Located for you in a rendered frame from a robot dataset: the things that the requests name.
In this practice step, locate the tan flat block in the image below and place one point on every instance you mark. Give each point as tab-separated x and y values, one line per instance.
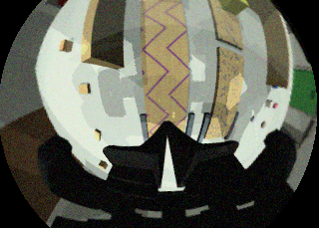
85	89

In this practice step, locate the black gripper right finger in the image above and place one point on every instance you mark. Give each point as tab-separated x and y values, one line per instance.
187	152

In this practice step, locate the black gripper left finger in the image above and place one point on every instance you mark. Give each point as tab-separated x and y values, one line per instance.
149	155

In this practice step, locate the small tan cube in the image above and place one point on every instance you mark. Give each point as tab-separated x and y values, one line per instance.
103	164
63	46

